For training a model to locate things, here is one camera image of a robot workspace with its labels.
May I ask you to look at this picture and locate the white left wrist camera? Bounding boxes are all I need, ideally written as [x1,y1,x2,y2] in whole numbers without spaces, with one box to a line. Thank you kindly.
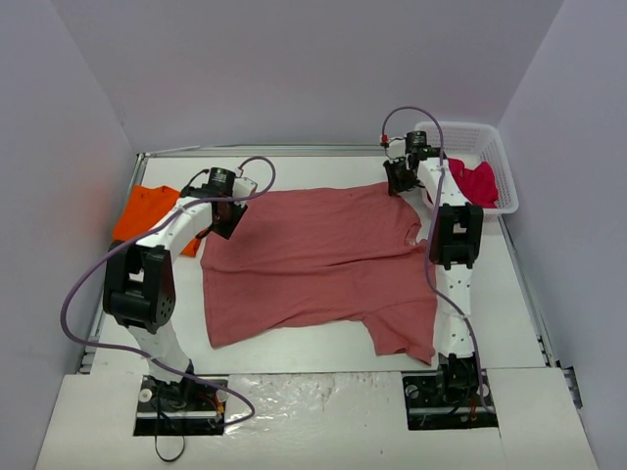
[232,168,258,207]

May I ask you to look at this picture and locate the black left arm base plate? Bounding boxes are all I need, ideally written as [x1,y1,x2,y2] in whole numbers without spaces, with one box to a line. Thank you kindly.
[133,376,227,437]

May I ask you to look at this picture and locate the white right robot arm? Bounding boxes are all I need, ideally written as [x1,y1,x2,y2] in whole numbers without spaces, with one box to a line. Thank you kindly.
[384,130,484,404]

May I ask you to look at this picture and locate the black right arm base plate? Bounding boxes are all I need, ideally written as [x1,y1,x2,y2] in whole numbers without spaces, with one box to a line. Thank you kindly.
[402,372,499,432]

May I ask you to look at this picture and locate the white plastic basket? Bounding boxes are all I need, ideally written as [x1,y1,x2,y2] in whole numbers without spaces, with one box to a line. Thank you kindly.
[409,121,519,221]

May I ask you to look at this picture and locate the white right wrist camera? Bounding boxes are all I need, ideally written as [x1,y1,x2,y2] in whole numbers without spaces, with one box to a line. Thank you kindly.
[379,134,406,160]

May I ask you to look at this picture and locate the pink t shirt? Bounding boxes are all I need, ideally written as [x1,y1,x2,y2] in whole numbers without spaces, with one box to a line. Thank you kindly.
[200,183,436,363]

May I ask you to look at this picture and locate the orange folded t shirt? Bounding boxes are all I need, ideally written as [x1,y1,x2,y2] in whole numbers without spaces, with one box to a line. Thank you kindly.
[112,185,180,241]

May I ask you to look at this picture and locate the magenta t shirt in basket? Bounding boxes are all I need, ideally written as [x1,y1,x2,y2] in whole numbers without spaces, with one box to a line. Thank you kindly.
[418,158,499,210]

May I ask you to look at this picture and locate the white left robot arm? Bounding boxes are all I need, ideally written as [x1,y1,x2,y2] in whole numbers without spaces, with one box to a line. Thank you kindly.
[103,167,257,409]

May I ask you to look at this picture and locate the thin black cable loop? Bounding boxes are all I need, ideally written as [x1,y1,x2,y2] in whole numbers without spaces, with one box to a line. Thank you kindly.
[154,433,186,464]

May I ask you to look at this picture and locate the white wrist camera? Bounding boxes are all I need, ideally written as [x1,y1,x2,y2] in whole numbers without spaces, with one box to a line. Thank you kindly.
[232,168,258,207]
[379,134,406,160]

